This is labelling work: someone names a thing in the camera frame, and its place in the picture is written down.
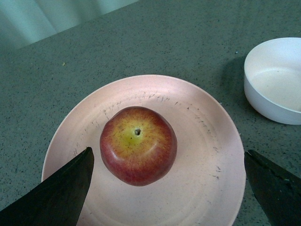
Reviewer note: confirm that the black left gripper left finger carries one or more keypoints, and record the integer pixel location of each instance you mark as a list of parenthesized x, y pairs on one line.
[(58, 200)]

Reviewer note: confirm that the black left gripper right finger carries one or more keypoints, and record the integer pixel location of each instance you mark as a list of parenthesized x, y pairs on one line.
[(276, 190)]

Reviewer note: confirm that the red yellow apple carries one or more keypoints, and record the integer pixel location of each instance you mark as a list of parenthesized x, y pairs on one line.
[(138, 146)]

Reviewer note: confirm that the pink plate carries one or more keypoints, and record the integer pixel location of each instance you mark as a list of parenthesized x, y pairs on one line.
[(206, 183)]

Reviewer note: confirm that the white curtain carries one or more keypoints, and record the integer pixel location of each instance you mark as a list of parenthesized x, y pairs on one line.
[(23, 22)]

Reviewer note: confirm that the pale pink bowl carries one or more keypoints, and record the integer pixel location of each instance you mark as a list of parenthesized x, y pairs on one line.
[(272, 81)]

